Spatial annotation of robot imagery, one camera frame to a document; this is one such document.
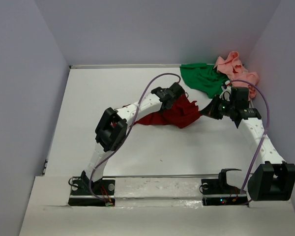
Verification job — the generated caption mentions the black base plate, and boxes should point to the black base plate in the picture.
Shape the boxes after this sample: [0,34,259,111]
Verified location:
[199,178,249,207]
[68,177,116,207]

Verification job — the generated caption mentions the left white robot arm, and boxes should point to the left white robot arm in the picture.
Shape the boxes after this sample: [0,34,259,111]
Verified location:
[81,82,185,194]

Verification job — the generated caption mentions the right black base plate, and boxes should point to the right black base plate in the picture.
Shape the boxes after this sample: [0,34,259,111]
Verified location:
[199,178,249,207]

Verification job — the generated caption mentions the green t-shirt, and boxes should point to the green t-shirt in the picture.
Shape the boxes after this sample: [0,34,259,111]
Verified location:
[180,63,229,99]

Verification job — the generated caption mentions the pink t-shirt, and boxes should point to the pink t-shirt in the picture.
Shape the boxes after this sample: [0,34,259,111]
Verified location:
[214,51,260,99]

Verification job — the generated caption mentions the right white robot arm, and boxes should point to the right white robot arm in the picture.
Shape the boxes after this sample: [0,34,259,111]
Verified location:
[200,84,295,201]

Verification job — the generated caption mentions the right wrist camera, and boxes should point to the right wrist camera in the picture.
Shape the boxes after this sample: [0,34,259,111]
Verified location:
[219,81,232,101]

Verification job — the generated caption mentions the red t-shirt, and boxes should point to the red t-shirt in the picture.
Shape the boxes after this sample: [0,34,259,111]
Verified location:
[135,94,201,129]

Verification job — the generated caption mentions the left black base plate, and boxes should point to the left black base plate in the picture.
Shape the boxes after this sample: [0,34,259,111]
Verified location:
[68,177,116,207]

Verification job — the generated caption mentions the metal rail front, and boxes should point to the metal rail front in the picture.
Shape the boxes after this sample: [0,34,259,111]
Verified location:
[71,174,219,178]

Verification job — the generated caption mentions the metal rail back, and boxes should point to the metal rail back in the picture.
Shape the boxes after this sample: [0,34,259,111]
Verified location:
[69,64,181,69]

